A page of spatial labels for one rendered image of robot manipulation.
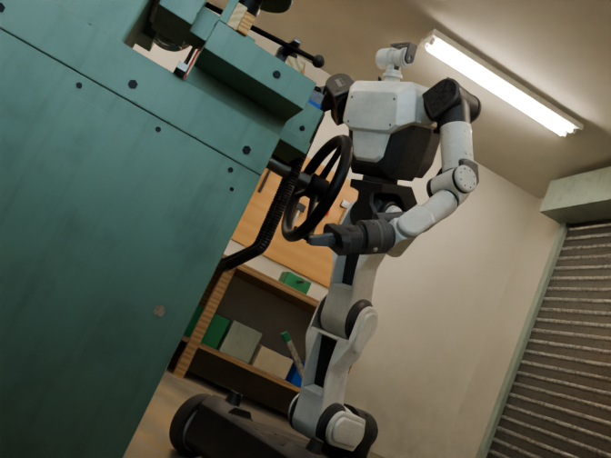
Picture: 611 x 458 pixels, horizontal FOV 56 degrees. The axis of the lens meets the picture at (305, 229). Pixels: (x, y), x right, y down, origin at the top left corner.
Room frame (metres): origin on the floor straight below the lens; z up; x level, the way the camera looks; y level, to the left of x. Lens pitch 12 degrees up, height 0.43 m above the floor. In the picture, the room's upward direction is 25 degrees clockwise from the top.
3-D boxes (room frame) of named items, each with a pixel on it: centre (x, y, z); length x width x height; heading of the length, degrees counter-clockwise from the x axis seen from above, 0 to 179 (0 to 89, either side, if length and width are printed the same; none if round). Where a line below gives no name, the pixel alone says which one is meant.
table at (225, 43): (1.27, 0.24, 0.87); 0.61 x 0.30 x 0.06; 18
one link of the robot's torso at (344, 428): (2.02, -0.34, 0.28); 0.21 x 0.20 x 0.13; 138
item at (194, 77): (1.25, 0.29, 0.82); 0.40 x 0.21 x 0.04; 18
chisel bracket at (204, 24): (1.23, 0.36, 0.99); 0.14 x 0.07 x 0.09; 108
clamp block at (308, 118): (1.30, 0.16, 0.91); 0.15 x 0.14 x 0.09; 18
